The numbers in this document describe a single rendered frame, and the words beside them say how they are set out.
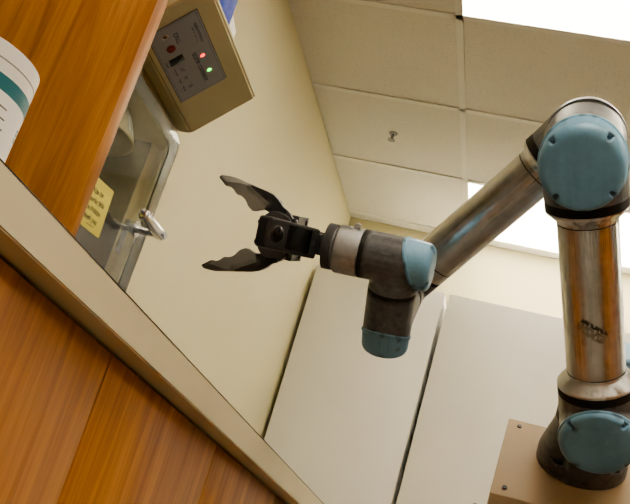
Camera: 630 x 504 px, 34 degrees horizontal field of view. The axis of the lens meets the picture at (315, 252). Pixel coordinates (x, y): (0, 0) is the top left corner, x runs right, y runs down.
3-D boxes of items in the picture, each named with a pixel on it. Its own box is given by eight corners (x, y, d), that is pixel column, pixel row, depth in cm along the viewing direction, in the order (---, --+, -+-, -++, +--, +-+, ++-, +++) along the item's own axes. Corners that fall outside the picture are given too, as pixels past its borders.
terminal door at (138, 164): (12, 291, 134) (116, 39, 148) (96, 357, 162) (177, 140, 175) (18, 292, 134) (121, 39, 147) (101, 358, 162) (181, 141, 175)
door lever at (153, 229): (115, 215, 157) (121, 200, 158) (135, 239, 166) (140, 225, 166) (146, 222, 156) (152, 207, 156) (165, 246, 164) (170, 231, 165)
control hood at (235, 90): (116, 23, 147) (140, -33, 151) (178, 132, 177) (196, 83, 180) (189, 35, 145) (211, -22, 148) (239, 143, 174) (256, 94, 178)
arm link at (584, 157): (641, 432, 161) (627, 94, 142) (643, 486, 148) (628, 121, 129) (563, 431, 165) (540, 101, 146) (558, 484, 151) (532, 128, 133)
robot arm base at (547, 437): (618, 443, 179) (630, 395, 175) (633, 496, 165) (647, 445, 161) (532, 431, 180) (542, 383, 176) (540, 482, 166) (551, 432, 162)
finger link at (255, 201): (229, 179, 163) (267, 220, 162) (216, 176, 158) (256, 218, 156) (242, 165, 163) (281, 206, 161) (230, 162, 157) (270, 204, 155)
